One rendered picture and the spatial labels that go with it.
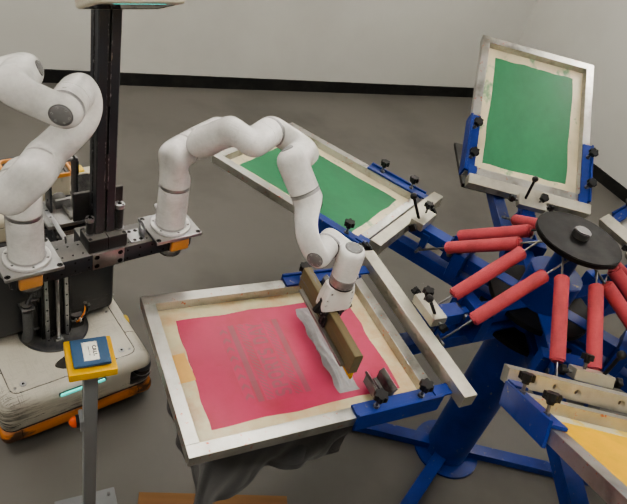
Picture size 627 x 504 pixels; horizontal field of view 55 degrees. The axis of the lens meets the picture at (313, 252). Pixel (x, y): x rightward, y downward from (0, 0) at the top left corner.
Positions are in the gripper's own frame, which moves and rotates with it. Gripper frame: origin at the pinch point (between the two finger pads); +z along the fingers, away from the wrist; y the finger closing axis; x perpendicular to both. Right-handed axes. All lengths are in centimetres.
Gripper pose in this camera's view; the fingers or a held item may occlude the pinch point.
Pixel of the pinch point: (328, 319)
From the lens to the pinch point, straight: 187.0
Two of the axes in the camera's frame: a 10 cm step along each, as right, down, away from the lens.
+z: -2.4, 7.6, 6.1
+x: 3.9, 6.4, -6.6
